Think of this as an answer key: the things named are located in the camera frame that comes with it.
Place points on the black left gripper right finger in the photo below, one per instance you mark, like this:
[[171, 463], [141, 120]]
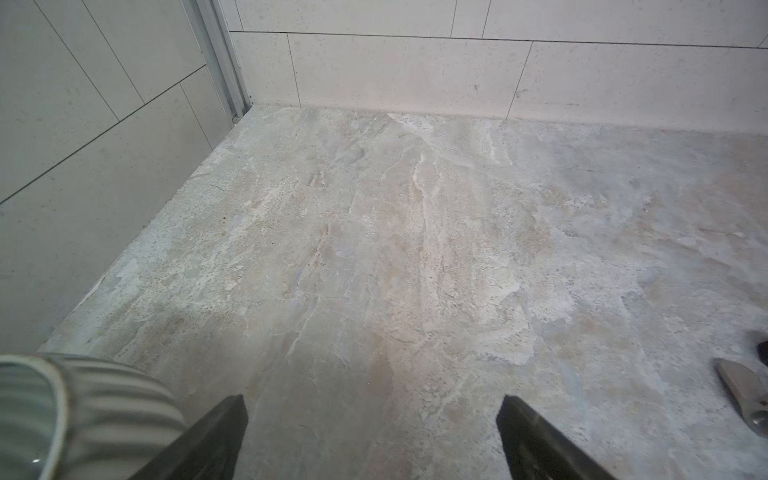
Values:
[[535, 449]]

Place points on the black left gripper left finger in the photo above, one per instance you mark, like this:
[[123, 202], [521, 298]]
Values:
[[209, 449]]

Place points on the silver wing nut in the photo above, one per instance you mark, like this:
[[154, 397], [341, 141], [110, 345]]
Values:
[[748, 391]]

